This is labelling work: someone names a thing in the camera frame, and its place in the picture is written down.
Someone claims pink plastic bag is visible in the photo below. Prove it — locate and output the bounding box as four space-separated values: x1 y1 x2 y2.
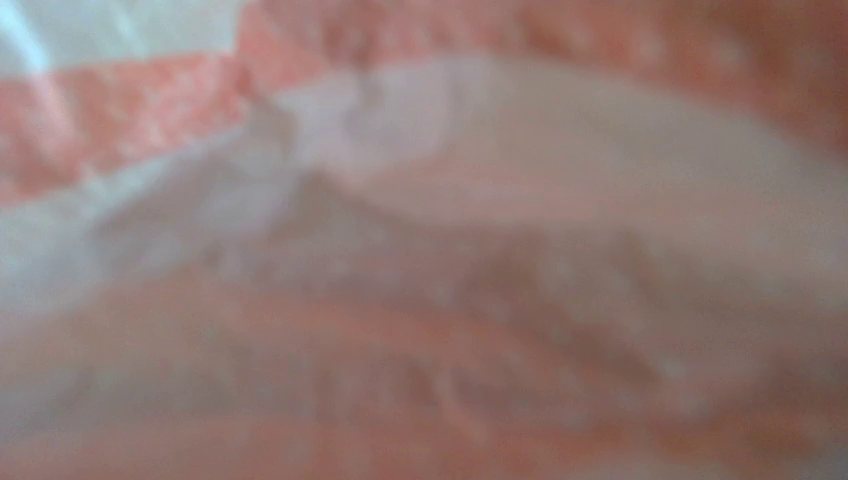
1 1 847 479

